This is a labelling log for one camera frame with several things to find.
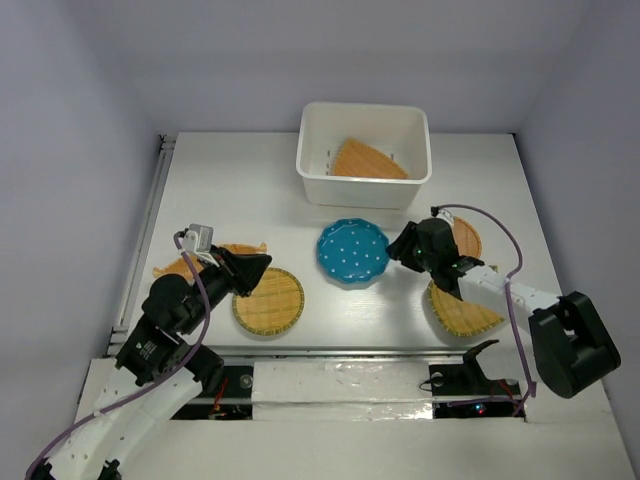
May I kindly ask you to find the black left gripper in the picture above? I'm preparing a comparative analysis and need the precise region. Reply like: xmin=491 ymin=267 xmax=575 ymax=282
xmin=181 ymin=242 xmax=273 ymax=332

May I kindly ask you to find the blue polka dot ceramic plate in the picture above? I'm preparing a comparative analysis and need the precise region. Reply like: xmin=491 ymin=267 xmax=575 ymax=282
xmin=316 ymin=218 xmax=390 ymax=285

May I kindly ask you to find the orange fan-shaped woven plate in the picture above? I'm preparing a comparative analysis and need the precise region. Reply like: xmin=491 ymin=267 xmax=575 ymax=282
xmin=330 ymin=138 xmax=409 ymax=180

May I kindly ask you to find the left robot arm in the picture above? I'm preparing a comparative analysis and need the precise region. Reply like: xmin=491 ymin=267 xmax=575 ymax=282
xmin=26 ymin=248 xmax=272 ymax=479

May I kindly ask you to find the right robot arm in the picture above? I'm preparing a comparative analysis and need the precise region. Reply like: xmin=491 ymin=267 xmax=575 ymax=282
xmin=386 ymin=218 xmax=621 ymax=399

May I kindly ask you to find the white plastic bin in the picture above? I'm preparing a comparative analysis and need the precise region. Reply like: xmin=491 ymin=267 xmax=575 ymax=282
xmin=296 ymin=102 xmax=432 ymax=210

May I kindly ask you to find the round green-rimmed bamboo plate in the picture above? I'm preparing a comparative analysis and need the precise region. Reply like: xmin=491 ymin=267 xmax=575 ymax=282
xmin=232 ymin=268 xmax=305 ymax=336

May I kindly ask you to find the round orange woven plate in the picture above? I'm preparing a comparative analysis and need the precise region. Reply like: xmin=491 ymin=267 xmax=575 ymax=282
xmin=452 ymin=216 xmax=483 ymax=258

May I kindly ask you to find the orange fish-shaped woven plate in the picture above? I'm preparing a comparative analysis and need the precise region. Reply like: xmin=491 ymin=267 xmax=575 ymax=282
xmin=152 ymin=242 xmax=268 ymax=281

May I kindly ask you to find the yellow fan-shaped bamboo plate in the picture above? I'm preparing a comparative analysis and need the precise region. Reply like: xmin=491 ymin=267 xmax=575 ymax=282
xmin=426 ymin=281 xmax=505 ymax=338

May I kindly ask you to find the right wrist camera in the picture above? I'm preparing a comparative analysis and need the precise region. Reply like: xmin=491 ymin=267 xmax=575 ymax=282
xmin=432 ymin=207 xmax=455 ymax=227

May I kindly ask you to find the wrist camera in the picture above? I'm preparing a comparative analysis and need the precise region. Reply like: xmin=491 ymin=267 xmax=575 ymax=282
xmin=181 ymin=223 xmax=214 ymax=258
xmin=432 ymin=207 xmax=455 ymax=227

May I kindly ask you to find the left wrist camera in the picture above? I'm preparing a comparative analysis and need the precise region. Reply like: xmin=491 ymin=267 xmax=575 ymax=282
xmin=181 ymin=223 xmax=214 ymax=258

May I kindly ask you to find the aluminium side rail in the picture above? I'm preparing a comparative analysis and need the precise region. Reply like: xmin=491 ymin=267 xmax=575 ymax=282
xmin=104 ymin=134 xmax=177 ymax=358

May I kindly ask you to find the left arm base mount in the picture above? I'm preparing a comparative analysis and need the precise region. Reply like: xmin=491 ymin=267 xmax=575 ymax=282
xmin=172 ymin=357 xmax=254 ymax=421

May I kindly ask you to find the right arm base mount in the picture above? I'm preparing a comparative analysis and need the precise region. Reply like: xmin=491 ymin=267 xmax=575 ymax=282
xmin=418 ymin=340 xmax=526 ymax=419

